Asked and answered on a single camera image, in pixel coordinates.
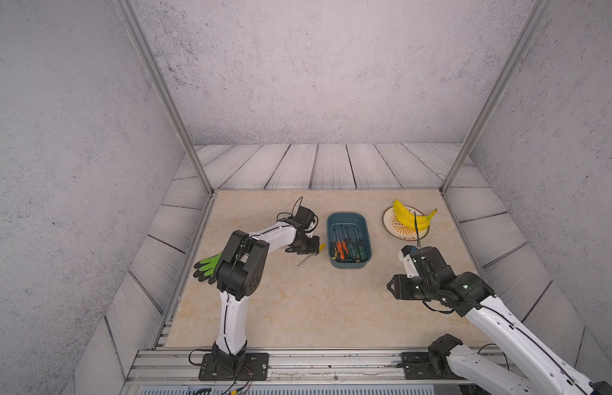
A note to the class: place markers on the black yellow-tip screwdriver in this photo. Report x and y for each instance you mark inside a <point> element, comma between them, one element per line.
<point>333,248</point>

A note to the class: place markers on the yellow handle screwdriver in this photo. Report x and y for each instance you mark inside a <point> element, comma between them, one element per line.
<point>321,248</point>

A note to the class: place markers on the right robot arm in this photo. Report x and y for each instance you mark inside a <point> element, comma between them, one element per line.
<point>542,370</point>

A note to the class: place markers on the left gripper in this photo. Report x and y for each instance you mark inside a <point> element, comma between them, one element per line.
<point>314,248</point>

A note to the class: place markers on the aluminium front rail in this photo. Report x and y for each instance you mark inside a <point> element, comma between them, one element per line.
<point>301,371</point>

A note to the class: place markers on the yellow banana bunch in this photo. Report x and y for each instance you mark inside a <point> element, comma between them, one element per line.
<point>412,220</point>

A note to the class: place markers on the green handle screwdriver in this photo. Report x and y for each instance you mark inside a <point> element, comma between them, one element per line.
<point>361,247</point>
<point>357,244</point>

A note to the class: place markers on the orange screwdriver large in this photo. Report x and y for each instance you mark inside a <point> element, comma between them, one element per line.
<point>340,253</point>

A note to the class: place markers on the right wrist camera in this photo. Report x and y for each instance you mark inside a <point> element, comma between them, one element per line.
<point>413,261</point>

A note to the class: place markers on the black yellow copper-shaft screwdriver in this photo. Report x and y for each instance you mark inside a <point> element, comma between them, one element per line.
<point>351,245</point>

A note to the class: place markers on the left aluminium frame post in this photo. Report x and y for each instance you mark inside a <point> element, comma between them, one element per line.
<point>148,60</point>

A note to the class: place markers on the right aluminium frame post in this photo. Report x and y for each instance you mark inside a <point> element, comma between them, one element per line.
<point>532,24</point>

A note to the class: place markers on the patterned round plate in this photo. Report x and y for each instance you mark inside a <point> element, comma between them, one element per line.
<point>401,231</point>

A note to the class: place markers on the orange screwdriver small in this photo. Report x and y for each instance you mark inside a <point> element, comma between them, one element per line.
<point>344,246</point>

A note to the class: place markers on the teal storage box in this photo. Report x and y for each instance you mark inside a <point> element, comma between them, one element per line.
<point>346,220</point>

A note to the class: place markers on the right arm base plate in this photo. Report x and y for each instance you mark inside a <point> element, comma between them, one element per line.
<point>424,366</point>

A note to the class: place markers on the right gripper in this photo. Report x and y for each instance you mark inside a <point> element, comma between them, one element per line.
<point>399,286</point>

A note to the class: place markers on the aluminium frame post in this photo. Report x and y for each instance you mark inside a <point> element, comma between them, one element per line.
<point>532,24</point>
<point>148,60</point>

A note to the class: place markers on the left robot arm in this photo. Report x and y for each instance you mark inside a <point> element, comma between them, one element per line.
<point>239,273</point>

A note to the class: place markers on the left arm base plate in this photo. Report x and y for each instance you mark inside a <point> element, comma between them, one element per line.
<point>243,366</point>

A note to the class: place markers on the green black work glove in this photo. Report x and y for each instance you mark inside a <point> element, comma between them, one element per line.
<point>204,270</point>

